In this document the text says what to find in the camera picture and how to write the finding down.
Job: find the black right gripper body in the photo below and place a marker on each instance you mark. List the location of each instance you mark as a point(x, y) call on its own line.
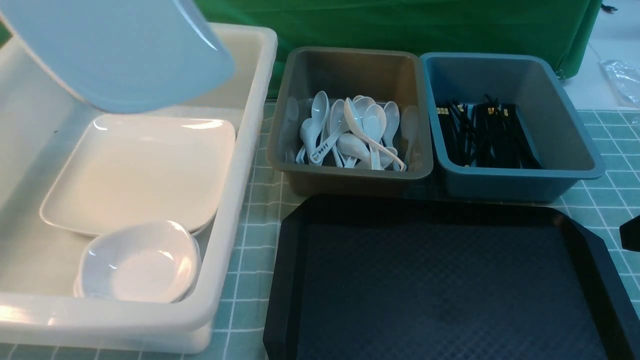
point(629, 233)

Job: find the large white square plate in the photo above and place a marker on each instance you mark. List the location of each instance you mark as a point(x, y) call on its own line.
point(122, 56)

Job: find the white square plate in tub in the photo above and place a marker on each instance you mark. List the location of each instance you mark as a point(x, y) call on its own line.
point(133, 169)

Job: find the clear plastic bag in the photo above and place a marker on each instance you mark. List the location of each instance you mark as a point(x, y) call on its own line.
point(625, 80)

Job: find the pile of black chopsticks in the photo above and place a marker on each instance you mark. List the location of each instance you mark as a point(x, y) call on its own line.
point(488, 134)

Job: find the blue-grey plastic bin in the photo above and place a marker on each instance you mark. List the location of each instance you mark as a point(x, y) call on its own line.
point(551, 123)

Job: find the black serving tray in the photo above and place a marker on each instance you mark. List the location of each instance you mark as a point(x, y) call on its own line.
point(373, 278)

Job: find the pile of white spoons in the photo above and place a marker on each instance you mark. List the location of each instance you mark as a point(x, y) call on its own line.
point(357, 134)

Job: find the brown plastic bin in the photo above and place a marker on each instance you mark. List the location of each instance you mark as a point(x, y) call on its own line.
point(346, 73)

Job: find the white bowl in tub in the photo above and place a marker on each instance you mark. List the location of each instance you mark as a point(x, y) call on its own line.
point(153, 262)

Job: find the large white plastic tub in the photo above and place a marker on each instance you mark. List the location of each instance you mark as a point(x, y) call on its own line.
point(41, 125)

